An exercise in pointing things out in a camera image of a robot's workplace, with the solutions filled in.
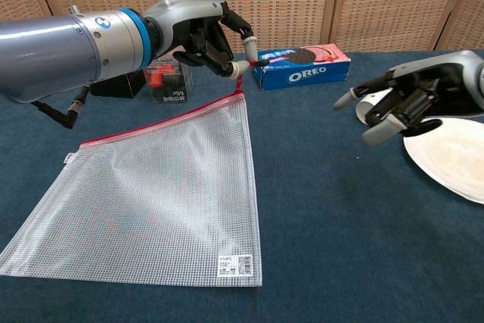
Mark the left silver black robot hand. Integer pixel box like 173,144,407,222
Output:
145,0,259,79

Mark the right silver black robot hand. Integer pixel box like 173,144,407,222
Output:
332,49,484,147

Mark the clear mesh zipper pouch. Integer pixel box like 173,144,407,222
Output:
0,89,263,288

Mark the clear plastic box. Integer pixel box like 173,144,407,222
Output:
143,54,194,105

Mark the white paper cup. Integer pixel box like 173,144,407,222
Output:
355,88,394,126

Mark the white paper plate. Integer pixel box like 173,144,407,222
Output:
402,118,484,205

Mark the black cardboard box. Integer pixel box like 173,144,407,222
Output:
89,71,149,99

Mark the woven wooden folding screen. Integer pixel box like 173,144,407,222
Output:
0,0,484,55

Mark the blue Oreo cookie box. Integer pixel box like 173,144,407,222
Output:
252,42,352,92

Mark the teal blue tablecloth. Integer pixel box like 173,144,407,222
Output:
0,49,484,323

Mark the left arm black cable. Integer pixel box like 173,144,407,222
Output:
29,85,91,130

